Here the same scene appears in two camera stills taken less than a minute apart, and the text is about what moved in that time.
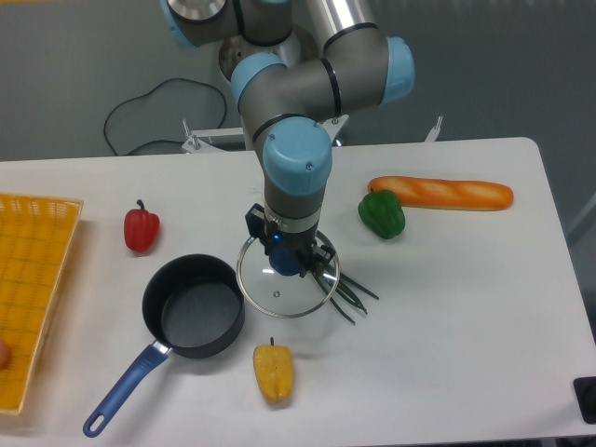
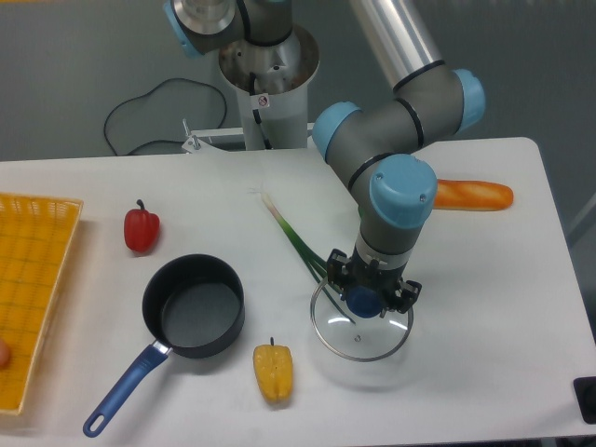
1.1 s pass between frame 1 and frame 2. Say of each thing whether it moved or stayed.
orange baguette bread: stayed
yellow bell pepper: stayed
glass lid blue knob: moved
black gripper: moved
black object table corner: stayed
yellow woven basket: stayed
